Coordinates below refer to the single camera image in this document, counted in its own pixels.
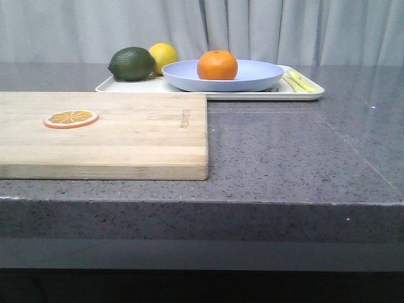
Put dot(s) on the orange mandarin fruit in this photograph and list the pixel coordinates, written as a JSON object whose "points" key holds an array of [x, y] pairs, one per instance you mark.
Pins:
{"points": [[217, 65]]}

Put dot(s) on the light blue plate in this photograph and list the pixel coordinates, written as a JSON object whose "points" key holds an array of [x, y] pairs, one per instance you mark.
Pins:
{"points": [[252, 76]]}

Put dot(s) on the white rectangular tray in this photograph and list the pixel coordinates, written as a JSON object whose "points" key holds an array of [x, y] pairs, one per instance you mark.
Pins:
{"points": [[282, 91]]}

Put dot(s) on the wooden cutting board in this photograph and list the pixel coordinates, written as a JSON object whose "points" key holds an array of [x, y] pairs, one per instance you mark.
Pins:
{"points": [[138, 136]]}

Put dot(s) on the yellow lemon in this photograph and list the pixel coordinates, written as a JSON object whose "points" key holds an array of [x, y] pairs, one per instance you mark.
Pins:
{"points": [[163, 54]]}

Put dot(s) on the dark green lime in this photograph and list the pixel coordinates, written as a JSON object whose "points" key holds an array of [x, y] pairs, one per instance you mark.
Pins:
{"points": [[131, 64]]}

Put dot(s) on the orange slice piece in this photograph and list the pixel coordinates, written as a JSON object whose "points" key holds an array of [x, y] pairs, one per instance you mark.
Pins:
{"points": [[71, 119]]}

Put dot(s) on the grey curtain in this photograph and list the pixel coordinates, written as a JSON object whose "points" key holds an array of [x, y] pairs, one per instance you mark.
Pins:
{"points": [[368, 33]]}

